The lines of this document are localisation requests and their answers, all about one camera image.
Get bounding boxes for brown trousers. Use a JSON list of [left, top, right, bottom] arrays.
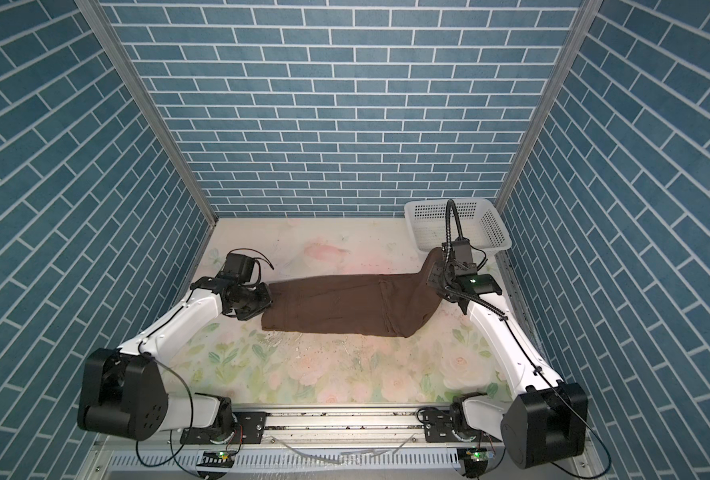
[[261, 247, 443, 338]]

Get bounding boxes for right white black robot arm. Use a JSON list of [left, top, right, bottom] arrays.
[[428, 261, 588, 469]]

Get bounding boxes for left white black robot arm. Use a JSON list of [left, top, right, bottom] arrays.
[[77, 277, 272, 444]]

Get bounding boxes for white plastic perforated basket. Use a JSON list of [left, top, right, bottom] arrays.
[[403, 197, 513, 253]]

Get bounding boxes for left green circuit board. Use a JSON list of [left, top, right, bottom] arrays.
[[197, 451, 237, 470]]

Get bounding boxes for green circuit board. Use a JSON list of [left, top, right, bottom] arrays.
[[457, 447, 495, 469], [197, 451, 237, 470]]

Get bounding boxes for right green circuit board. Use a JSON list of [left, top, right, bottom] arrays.
[[457, 447, 495, 469]]

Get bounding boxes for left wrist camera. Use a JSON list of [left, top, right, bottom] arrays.
[[217, 252, 257, 284]]

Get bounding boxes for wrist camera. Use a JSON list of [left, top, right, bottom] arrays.
[[217, 252, 257, 284], [444, 238, 476, 269]]

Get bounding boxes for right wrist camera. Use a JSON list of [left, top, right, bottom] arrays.
[[444, 238, 476, 269]]

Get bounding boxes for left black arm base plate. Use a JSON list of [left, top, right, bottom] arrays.
[[180, 411, 268, 445]]

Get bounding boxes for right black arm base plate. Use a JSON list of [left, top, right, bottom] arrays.
[[415, 407, 500, 443]]

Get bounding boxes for aluminium front mounting rail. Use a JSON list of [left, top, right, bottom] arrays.
[[93, 406, 593, 451]]

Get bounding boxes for white slotted cable duct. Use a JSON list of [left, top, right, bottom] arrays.
[[105, 449, 461, 472]]

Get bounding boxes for right aluminium corner post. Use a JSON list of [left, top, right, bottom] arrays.
[[494, 0, 605, 214]]

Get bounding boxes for aluminium corner post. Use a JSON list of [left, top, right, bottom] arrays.
[[494, 0, 605, 214], [75, 0, 218, 228]]

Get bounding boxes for left aluminium corner post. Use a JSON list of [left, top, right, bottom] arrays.
[[75, 0, 218, 228]]

